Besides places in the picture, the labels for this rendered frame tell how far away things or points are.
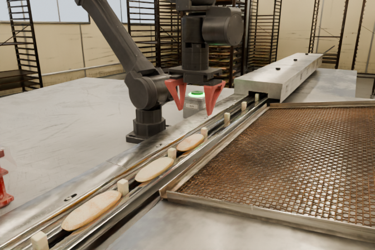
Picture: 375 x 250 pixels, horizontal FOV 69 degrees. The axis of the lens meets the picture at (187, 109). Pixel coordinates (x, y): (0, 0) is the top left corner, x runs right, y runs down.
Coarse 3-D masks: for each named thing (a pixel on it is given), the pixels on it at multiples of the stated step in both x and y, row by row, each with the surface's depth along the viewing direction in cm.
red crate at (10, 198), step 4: (0, 180) 44; (0, 184) 44; (0, 188) 44; (4, 188) 45; (0, 192) 45; (4, 192) 45; (0, 196) 45; (4, 196) 45; (8, 196) 46; (12, 196) 46; (0, 200) 45; (4, 200) 45; (8, 200) 45; (12, 200) 46; (0, 204) 44; (4, 204) 45; (0, 208) 45
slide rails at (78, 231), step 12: (252, 96) 105; (264, 96) 105; (240, 108) 90; (216, 120) 78; (216, 132) 69; (180, 156) 57; (132, 180) 48; (132, 192) 44; (48, 228) 36; (60, 228) 36; (84, 228) 36; (48, 240) 35
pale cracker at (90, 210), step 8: (112, 192) 43; (96, 200) 40; (104, 200) 41; (112, 200) 41; (80, 208) 39; (88, 208) 39; (96, 208) 39; (104, 208) 39; (72, 216) 37; (80, 216) 37; (88, 216) 37; (96, 216) 38; (64, 224) 36; (72, 224) 36; (80, 224) 36
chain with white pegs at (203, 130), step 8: (256, 96) 101; (240, 112) 89; (224, 120) 78; (216, 128) 75; (168, 152) 55; (184, 152) 61; (120, 184) 43; (120, 192) 44; (128, 192) 45; (40, 232) 33; (72, 232) 37; (32, 240) 32; (40, 240) 32; (40, 248) 32; (48, 248) 33
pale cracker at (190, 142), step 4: (192, 136) 64; (196, 136) 64; (200, 136) 65; (184, 140) 62; (188, 140) 62; (192, 140) 62; (196, 140) 62; (200, 140) 63; (180, 144) 60; (184, 144) 60; (188, 144) 60; (192, 144) 60; (196, 144) 61; (180, 148) 59; (184, 148) 59; (188, 148) 59
